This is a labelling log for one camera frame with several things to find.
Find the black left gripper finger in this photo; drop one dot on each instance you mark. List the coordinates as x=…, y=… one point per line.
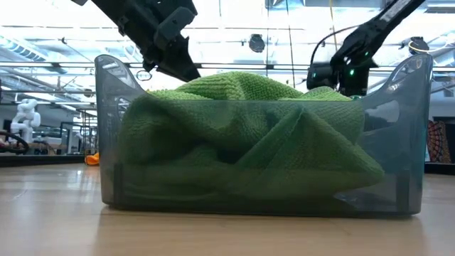
x=181, y=64

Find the green microfiber towel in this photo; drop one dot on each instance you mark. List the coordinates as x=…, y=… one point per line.
x=234, y=85
x=302, y=160

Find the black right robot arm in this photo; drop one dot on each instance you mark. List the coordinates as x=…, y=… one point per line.
x=359, y=42

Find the orange microfiber towel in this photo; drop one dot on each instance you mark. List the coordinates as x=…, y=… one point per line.
x=92, y=160

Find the round black ceiling device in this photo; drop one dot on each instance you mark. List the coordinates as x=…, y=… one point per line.
x=256, y=43
x=418, y=46

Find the white robot figure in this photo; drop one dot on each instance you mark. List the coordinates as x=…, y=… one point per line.
x=25, y=117

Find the black bench edge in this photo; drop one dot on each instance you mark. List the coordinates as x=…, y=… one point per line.
x=35, y=160
x=440, y=168

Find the grey translucent plastic basket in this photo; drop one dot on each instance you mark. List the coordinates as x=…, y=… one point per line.
x=398, y=160

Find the person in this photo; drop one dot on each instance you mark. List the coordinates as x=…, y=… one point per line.
x=437, y=142

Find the black horizontal ceiling rail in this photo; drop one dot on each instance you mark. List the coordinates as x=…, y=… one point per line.
x=231, y=66

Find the black metal shelf frame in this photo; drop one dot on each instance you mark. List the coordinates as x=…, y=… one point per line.
x=84, y=135

